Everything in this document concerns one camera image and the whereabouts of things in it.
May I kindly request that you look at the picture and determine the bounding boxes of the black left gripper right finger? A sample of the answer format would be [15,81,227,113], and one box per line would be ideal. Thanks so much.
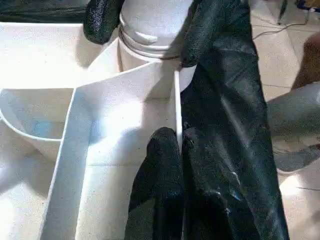
[181,127,251,240]

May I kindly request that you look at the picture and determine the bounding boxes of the white plastic table leg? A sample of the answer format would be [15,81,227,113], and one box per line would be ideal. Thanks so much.
[117,0,195,61]

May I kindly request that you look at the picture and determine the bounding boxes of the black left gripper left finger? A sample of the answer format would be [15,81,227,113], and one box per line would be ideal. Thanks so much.
[124,126,186,240]

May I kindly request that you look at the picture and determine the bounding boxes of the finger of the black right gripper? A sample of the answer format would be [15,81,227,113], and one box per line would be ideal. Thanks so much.
[179,0,219,68]
[83,0,125,46]

